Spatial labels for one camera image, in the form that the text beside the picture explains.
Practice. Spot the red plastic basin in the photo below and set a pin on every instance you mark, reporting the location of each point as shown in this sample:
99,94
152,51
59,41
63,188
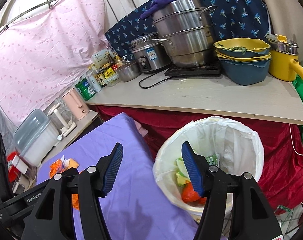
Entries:
13,172

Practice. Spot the white dish drainer with lid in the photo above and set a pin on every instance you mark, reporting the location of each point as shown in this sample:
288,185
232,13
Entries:
35,137

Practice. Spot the white bag lined trash bin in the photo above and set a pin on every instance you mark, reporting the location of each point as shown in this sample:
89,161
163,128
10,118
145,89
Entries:
225,143

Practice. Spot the large steel steamer pot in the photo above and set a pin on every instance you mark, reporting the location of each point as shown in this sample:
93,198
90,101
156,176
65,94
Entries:
185,29

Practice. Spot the white coffee maker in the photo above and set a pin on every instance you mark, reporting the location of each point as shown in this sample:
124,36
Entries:
63,120

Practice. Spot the yellow seasoning packet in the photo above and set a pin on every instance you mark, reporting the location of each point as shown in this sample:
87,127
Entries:
108,72

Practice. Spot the pink electric kettle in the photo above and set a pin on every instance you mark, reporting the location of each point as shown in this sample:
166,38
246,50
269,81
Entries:
76,104

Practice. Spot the yellow saucepan with lid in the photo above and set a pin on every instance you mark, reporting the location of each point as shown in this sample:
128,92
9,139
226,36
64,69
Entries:
284,63

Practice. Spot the pink curtain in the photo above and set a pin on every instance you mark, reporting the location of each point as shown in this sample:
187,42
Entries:
42,56

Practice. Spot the black induction cooker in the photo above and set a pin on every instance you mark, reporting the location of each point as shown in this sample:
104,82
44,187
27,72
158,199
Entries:
206,70

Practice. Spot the dark red cloth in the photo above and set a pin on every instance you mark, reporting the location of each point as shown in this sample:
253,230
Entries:
282,177

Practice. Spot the orange plastic snack wrapper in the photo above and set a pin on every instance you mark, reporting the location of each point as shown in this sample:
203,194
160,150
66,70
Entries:
60,166

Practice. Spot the purple tablecloth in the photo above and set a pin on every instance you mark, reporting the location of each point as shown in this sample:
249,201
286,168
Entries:
135,208

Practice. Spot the white tea bottle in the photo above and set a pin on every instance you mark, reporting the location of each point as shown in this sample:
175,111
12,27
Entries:
94,82

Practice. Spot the small steel pot with lid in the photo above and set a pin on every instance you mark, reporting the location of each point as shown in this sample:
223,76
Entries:
129,71

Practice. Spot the white blender cup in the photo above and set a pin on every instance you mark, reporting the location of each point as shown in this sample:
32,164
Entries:
23,167

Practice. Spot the red plastic bag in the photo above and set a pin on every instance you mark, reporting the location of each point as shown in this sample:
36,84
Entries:
190,196

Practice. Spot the blue yellow stacked basins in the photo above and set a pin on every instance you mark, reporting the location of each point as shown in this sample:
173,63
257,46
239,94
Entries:
245,61

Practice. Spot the yellow green snack bag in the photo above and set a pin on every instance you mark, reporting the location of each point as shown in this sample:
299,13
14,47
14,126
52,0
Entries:
182,176

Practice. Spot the white carton box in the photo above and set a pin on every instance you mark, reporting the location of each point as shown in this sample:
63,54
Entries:
100,58

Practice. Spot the navy patterned cloth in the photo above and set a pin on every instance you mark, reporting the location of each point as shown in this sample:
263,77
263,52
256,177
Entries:
232,18

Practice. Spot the silver rice cooker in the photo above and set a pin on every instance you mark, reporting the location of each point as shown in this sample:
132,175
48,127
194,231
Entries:
149,53

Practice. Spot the dark soy sauce bottle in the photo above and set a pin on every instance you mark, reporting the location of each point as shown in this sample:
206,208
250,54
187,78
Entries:
112,61

